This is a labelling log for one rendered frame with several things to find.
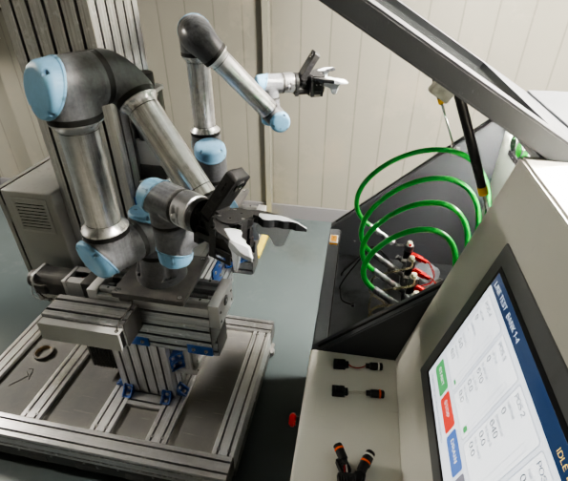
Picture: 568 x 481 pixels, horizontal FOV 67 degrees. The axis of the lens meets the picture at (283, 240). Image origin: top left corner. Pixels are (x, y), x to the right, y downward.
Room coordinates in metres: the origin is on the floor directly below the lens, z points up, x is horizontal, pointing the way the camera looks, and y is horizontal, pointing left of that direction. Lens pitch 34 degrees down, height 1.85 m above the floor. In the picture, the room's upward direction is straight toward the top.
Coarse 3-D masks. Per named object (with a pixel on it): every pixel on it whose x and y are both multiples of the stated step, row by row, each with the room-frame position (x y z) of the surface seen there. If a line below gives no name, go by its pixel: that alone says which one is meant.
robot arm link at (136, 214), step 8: (136, 208) 1.03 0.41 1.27; (128, 216) 1.00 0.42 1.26; (136, 216) 0.98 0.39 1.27; (144, 216) 0.98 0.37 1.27; (136, 224) 0.97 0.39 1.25; (144, 224) 0.97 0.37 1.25; (144, 232) 0.96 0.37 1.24; (152, 232) 0.97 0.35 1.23; (144, 240) 0.94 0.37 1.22; (152, 240) 0.96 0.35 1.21; (152, 248) 0.96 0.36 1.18; (152, 256) 0.97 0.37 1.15
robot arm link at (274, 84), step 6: (258, 78) 1.68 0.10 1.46; (264, 78) 1.68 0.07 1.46; (270, 78) 1.69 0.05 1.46; (276, 78) 1.69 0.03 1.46; (282, 78) 1.70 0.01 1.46; (264, 84) 1.67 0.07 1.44; (270, 84) 1.68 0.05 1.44; (276, 84) 1.68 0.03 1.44; (282, 84) 1.69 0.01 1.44; (264, 90) 1.67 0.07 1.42; (270, 90) 1.68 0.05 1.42; (276, 90) 1.68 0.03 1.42; (282, 90) 1.69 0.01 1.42; (270, 96) 1.68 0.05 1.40; (276, 96) 1.69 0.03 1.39
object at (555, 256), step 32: (544, 160) 0.70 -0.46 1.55; (512, 192) 0.68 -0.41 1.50; (544, 192) 0.59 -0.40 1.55; (480, 224) 0.72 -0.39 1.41; (512, 224) 0.62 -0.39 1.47; (544, 224) 0.54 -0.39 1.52; (480, 256) 0.65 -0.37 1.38; (544, 256) 0.49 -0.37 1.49; (448, 288) 0.70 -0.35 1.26; (544, 288) 0.45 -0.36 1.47; (448, 320) 0.63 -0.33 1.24; (416, 352) 0.67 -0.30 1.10; (416, 384) 0.59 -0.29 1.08; (416, 416) 0.52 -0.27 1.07; (416, 448) 0.46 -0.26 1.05; (416, 480) 0.41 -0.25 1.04
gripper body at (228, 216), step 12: (192, 204) 0.69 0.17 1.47; (204, 204) 0.70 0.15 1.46; (192, 216) 0.68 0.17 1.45; (216, 216) 0.65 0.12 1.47; (228, 216) 0.65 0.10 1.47; (240, 216) 0.65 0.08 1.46; (252, 216) 0.66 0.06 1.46; (192, 228) 0.67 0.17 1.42; (204, 228) 0.68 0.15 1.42; (240, 228) 0.62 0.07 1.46; (252, 228) 0.66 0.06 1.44; (204, 240) 0.69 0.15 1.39; (216, 240) 0.63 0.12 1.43; (252, 240) 0.65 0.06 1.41; (216, 252) 0.64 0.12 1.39; (228, 252) 0.61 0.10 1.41; (228, 264) 0.61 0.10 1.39
